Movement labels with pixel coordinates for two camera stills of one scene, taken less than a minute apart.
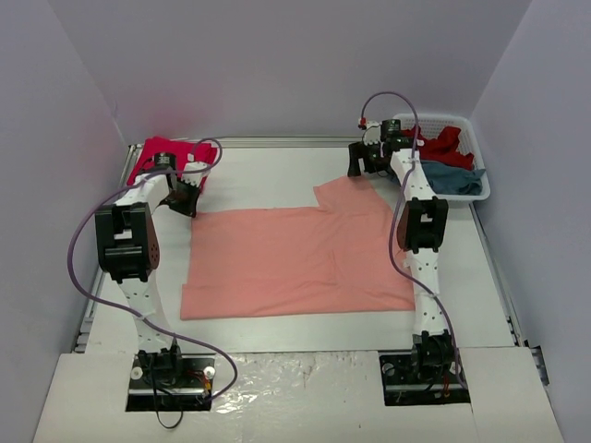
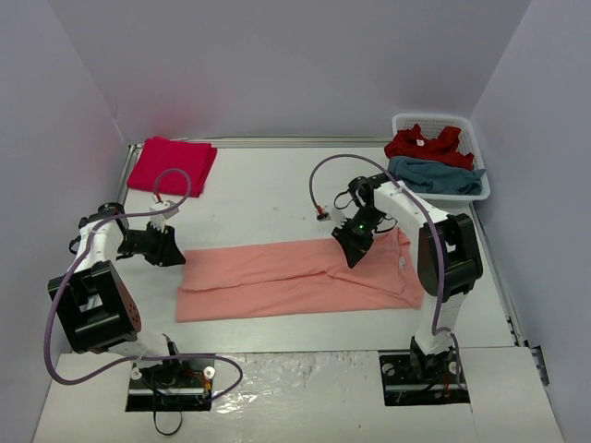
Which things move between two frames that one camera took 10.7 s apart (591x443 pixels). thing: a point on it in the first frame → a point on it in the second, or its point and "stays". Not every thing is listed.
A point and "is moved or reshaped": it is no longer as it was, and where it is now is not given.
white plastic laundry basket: [467, 141] stays
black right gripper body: [358, 157] → [350, 235]
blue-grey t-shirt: [449, 180] stays
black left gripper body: [183, 200] → [154, 243]
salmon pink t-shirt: [347, 254] is moved or reshaped
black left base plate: [165, 382] stays
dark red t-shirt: [442, 148] stays
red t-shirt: [186, 151] stays
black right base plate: [405, 383] stays
